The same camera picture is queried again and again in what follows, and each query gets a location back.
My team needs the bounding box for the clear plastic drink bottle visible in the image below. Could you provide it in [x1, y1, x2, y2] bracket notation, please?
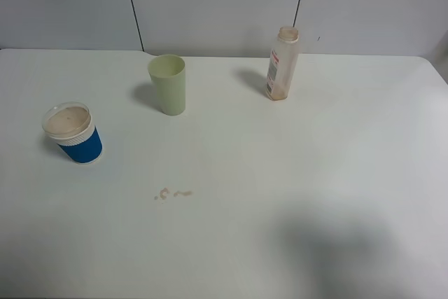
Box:
[266, 26, 299, 101]

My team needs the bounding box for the pale yellow-green plastic cup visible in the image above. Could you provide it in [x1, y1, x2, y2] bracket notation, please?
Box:
[148, 55, 186, 116]

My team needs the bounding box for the blue paper cup with lid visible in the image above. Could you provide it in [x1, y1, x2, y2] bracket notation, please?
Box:
[42, 102, 103, 165]

